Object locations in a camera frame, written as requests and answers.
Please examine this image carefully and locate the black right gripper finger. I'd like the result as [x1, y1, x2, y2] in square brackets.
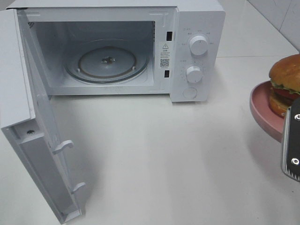
[281, 98, 300, 182]

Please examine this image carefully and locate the pink round plate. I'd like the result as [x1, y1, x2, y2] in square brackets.
[250, 81, 284, 142]

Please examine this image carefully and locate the burger with lettuce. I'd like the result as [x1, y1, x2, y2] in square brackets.
[269, 54, 300, 118]

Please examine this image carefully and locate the round white door button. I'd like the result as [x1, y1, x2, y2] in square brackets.
[183, 88, 197, 99]

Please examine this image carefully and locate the white timer knob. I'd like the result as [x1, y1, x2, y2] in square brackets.
[186, 66, 203, 83]

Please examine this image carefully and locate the white microwave door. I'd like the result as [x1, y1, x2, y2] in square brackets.
[0, 9, 84, 224]

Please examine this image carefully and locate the upper white power knob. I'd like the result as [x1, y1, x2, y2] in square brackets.
[187, 34, 208, 56]

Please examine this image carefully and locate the white microwave oven body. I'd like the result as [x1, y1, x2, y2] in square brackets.
[5, 0, 225, 102]

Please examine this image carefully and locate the white warning label sticker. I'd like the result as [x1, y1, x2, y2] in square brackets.
[159, 42, 171, 69]

